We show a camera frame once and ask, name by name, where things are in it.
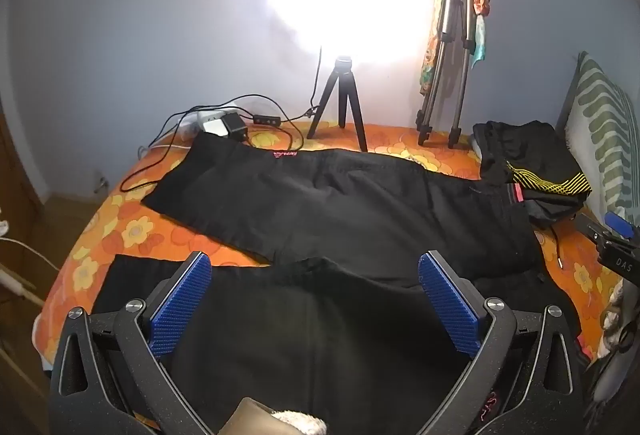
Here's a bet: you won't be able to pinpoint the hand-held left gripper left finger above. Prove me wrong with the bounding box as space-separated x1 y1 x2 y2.
48 251 213 435

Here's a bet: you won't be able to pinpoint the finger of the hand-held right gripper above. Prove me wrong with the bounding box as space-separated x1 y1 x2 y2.
575 214 610 246
604 212 638 237

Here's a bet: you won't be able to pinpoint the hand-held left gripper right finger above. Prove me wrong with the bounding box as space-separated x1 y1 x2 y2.
417 250 586 435

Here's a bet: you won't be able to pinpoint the black pants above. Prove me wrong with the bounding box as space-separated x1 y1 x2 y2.
92 131 583 435

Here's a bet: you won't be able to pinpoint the green striped white pillow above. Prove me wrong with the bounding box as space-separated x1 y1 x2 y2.
565 51 640 227

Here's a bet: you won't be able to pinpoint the orange floral bedsheet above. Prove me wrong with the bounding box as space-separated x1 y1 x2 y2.
32 120 626 366

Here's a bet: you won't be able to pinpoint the black garment with yellow stripes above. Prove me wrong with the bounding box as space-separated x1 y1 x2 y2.
472 119 593 268

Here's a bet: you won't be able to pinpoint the beige fuzzy slipper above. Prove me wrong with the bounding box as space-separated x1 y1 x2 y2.
220 397 328 435

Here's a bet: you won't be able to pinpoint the black power adapter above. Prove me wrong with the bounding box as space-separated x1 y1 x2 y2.
222 112 249 142

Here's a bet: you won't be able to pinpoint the wooden cabinet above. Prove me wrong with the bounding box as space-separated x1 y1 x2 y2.
0 108 51 435

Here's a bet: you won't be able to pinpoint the small black tripod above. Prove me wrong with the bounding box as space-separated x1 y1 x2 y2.
306 56 369 152

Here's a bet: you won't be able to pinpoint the silver tripod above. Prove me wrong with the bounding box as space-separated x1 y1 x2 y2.
416 0 483 148

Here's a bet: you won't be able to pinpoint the white cable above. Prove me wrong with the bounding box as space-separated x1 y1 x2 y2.
0 210 62 278

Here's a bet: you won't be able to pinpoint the black ring light cable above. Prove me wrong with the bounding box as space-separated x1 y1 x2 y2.
280 44 324 152

